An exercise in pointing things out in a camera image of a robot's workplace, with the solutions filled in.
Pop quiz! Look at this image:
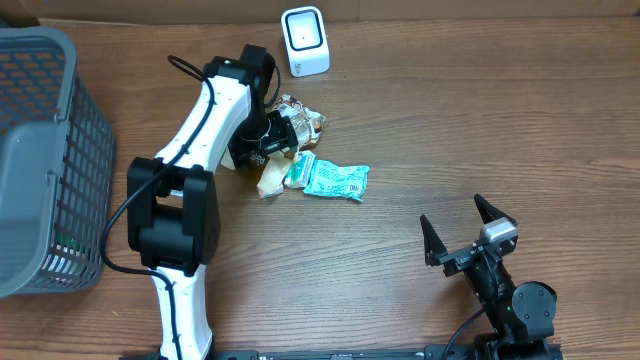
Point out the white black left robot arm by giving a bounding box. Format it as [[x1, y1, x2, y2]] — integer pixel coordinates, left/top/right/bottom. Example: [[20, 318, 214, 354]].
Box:
[[126, 44, 299, 359]]

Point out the teal packet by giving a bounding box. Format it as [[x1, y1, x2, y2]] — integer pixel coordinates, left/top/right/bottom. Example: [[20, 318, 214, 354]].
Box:
[[303, 160, 370, 202]]

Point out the brown cardboard back panel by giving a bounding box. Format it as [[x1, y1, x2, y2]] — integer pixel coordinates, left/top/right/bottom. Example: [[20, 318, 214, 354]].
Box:
[[1, 0, 639, 25]]

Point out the Kleenex tissue pack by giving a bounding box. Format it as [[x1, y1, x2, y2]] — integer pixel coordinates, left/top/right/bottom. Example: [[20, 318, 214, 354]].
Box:
[[284, 150, 316, 189]]

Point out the clear dried mushroom bag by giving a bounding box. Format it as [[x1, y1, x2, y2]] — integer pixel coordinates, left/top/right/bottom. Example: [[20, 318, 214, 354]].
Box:
[[273, 94, 326, 150]]

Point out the white barcode scanner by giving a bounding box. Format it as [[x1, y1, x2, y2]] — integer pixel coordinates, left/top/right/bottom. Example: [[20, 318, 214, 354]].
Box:
[[281, 5, 330, 78]]

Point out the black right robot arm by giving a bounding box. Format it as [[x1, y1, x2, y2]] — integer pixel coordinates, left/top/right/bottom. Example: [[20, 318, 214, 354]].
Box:
[[420, 194, 564, 360]]

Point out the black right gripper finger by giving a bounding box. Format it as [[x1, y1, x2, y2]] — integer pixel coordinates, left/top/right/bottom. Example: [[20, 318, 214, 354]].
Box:
[[473, 194, 518, 226], [420, 215, 448, 267]]

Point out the grey plastic mesh basket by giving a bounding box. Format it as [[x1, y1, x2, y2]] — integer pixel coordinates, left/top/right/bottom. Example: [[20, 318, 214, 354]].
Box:
[[1, 27, 116, 297]]

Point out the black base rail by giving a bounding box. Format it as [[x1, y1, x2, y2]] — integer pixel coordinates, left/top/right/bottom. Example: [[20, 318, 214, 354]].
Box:
[[209, 344, 446, 360]]

